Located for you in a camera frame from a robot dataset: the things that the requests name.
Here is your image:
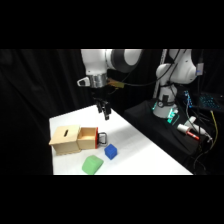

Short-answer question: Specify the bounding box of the green rounded block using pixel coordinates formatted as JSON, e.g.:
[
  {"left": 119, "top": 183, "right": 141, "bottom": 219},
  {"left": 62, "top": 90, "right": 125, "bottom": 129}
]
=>
[{"left": 81, "top": 154, "right": 105, "bottom": 176}]

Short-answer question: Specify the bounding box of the wooden drawer with red front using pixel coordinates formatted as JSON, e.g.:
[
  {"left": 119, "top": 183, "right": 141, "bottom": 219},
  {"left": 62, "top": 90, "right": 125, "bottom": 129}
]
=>
[{"left": 77, "top": 126, "right": 109, "bottom": 150}]

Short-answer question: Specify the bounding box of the white cylinder with red tip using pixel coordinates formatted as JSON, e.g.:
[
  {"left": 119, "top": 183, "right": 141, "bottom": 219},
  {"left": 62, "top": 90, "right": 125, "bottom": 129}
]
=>
[{"left": 176, "top": 123, "right": 200, "bottom": 141}]

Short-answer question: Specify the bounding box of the yellow cable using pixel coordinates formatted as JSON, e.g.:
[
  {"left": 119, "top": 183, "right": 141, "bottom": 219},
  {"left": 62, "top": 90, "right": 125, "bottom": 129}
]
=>
[{"left": 210, "top": 110, "right": 219, "bottom": 142}]

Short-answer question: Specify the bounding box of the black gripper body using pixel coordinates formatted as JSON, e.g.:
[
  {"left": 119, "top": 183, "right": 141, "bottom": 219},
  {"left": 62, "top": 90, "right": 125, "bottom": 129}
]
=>
[{"left": 92, "top": 87, "right": 108, "bottom": 107}]

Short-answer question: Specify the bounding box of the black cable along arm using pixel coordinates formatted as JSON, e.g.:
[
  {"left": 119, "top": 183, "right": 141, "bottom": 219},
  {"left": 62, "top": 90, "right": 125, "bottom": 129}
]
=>
[{"left": 119, "top": 49, "right": 183, "bottom": 88}]

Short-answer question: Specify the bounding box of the blue cube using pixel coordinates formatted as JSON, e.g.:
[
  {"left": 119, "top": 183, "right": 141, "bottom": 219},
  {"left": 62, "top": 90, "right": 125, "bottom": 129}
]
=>
[{"left": 104, "top": 143, "right": 119, "bottom": 160}]

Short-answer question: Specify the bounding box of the laptop with lit keyboard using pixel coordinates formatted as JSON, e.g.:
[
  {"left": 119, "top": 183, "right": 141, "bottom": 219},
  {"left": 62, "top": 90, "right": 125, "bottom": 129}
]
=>
[{"left": 196, "top": 91, "right": 224, "bottom": 111}]

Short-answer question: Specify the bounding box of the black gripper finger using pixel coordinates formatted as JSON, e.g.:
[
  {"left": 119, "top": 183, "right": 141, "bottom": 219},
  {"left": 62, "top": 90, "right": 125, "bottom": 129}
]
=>
[
  {"left": 96, "top": 103, "right": 105, "bottom": 115},
  {"left": 104, "top": 102, "right": 112, "bottom": 121}
]

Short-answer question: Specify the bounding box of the wooden box with slot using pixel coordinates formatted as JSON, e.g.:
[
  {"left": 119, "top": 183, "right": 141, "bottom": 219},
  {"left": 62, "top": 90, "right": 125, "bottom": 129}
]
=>
[{"left": 48, "top": 124, "right": 82, "bottom": 156}]

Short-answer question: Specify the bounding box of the black robot stand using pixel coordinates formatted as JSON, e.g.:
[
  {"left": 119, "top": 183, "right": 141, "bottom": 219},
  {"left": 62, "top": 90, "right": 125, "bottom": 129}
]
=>
[{"left": 123, "top": 98, "right": 224, "bottom": 176}]

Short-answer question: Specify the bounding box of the black curtain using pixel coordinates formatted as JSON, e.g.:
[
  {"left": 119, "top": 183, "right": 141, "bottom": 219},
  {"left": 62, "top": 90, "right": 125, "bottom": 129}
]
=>
[{"left": 0, "top": 49, "right": 224, "bottom": 176}]

